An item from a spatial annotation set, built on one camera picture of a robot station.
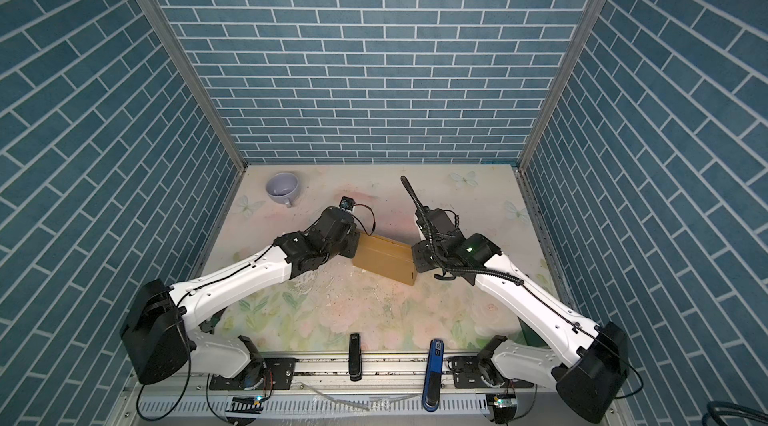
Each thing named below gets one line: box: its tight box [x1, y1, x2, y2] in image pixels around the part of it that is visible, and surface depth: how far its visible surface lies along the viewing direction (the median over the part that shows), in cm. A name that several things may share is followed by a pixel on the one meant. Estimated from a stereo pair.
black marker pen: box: [349, 333, 362, 382], surface depth 77 cm
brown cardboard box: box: [352, 233, 418, 286], surface depth 82 cm
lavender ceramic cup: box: [266, 172, 300, 208], surface depth 110 cm
